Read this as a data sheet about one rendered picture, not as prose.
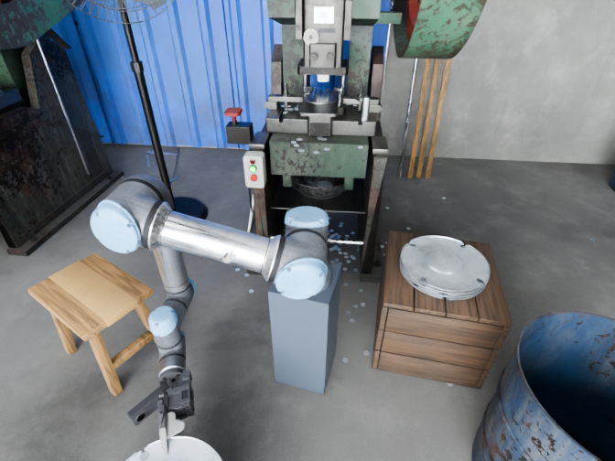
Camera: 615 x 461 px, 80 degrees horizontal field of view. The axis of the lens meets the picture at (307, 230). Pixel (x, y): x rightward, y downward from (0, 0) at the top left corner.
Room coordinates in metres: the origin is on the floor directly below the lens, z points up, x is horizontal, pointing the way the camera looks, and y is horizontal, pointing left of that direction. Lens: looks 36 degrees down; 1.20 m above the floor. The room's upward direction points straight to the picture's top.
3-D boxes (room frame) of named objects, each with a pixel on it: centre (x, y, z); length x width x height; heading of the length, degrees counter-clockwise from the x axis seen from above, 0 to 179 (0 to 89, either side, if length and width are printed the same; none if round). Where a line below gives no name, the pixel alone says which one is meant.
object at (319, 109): (1.43, -0.05, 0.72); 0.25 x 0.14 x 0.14; 175
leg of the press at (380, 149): (1.72, -0.34, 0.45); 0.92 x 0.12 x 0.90; 175
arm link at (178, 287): (0.84, 0.41, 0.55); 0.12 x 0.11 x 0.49; 86
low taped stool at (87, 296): (0.88, 0.73, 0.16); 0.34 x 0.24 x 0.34; 56
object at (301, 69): (1.61, -0.06, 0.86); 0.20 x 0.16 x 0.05; 85
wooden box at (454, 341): (0.96, -0.47, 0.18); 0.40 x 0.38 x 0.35; 168
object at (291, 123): (1.61, -0.06, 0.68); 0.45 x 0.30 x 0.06; 85
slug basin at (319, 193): (1.61, -0.06, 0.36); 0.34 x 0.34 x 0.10
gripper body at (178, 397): (0.56, 0.36, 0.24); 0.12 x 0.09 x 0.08; 17
